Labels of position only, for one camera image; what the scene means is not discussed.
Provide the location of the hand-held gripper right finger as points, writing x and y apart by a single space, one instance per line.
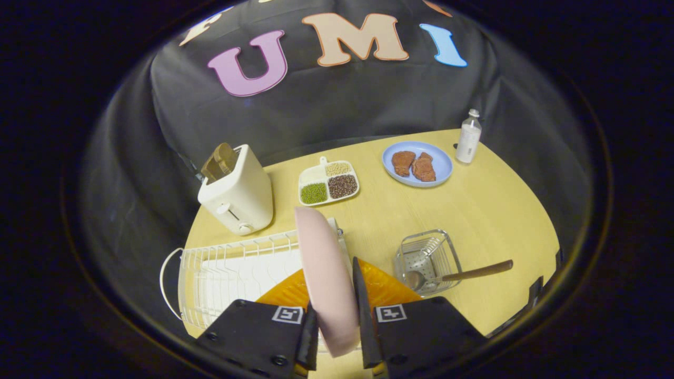
421 337

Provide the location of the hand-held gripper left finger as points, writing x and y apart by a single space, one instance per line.
253 337

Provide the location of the pink plate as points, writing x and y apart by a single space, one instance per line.
326 284

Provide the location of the blue plate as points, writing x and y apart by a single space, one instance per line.
417 163

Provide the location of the cream toaster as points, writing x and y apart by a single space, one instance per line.
239 192

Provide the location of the brown meat piece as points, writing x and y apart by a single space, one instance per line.
403 162
424 167

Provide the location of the white divided tray of grains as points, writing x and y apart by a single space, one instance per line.
329 181

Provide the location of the brown toast slice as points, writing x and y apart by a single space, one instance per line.
220 160

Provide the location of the white plastic bottle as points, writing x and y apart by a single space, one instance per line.
468 139

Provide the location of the black backdrop cloth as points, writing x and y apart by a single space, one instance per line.
337 100

